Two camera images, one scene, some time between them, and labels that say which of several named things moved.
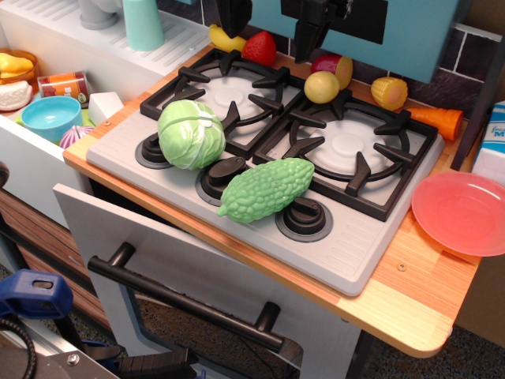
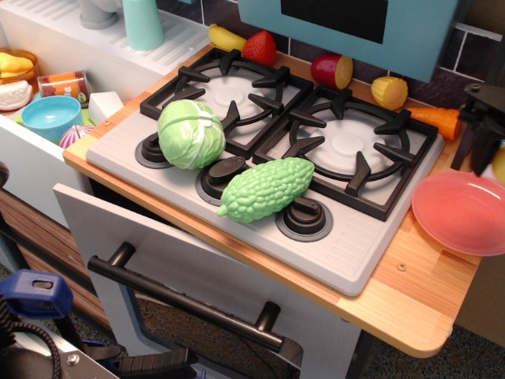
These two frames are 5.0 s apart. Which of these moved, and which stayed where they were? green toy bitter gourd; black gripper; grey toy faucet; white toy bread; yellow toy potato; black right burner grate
Moved: yellow toy potato; black gripper
Stayed: grey toy faucet; green toy bitter gourd; white toy bread; black right burner grate
